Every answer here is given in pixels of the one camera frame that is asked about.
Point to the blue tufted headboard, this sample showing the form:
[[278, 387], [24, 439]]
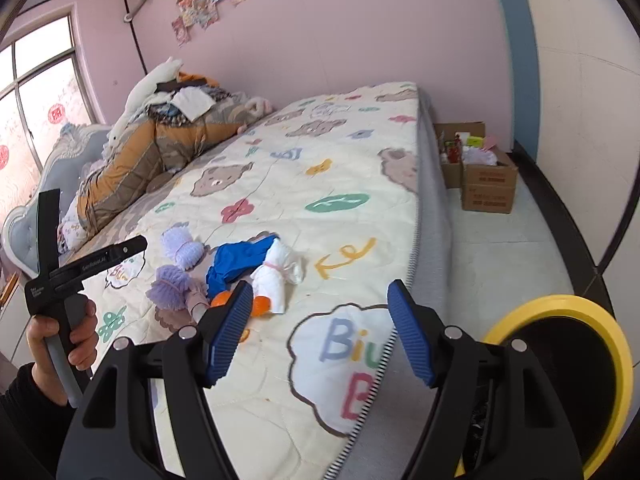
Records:
[[75, 155]]

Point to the white goose plush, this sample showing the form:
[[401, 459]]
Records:
[[150, 85]]

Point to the bed with cartoon quilt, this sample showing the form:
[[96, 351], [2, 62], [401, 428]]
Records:
[[320, 175]]

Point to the red round window sticker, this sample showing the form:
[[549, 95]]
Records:
[[56, 112], [3, 156]]

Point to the grey mattress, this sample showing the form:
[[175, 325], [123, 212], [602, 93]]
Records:
[[435, 240]]

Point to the pile of bedding and clothes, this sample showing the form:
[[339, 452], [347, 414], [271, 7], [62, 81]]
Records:
[[150, 155]]

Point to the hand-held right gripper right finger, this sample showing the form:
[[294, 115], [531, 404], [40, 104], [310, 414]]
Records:
[[412, 335]]

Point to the closed cardboard box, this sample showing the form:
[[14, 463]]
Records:
[[487, 195]]

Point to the white cloth bundle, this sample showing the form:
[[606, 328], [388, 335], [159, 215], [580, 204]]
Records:
[[272, 280]]

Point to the purple yarn ball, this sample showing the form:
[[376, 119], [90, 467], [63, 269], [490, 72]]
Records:
[[177, 247], [172, 285]]

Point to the white plastic bag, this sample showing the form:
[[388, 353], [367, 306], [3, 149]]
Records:
[[480, 157]]

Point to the wooden bedside table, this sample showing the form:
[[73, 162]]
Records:
[[9, 290]]

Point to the open cardboard box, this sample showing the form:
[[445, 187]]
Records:
[[450, 175]]

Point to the person's left forearm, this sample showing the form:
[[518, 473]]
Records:
[[30, 425]]

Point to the window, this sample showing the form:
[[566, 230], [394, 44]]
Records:
[[45, 95]]

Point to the blue cloth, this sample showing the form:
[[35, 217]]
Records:
[[235, 260]]

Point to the yellow rimmed trash bin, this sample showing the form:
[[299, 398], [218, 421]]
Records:
[[565, 302]]

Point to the orange sock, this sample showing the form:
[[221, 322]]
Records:
[[260, 305]]

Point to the person's left hand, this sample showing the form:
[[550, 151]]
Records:
[[40, 355]]

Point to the floral pillow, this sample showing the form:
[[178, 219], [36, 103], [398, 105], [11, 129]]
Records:
[[75, 225]]

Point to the white wardrobe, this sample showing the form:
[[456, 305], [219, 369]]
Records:
[[575, 85]]

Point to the pink white plush toy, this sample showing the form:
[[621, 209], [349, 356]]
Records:
[[260, 107]]

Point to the grey wall pipe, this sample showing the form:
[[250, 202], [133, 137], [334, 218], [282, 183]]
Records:
[[140, 2]]

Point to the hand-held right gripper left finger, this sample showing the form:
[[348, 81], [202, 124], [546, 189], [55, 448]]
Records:
[[230, 335]]

